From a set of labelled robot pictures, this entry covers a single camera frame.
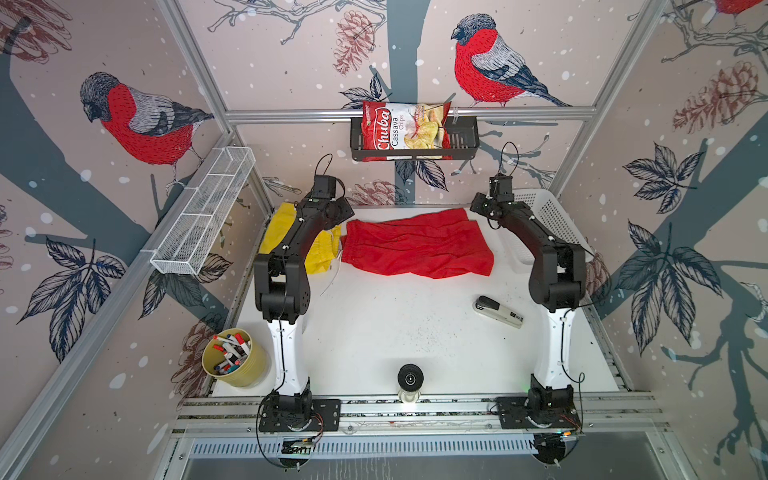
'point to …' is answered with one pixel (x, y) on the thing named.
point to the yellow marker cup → (236, 358)
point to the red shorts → (440, 243)
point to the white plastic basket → (549, 215)
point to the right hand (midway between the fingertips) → (473, 205)
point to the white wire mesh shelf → (179, 251)
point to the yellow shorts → (324, 248)
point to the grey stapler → (492, 308)
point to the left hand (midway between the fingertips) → (347, 212)
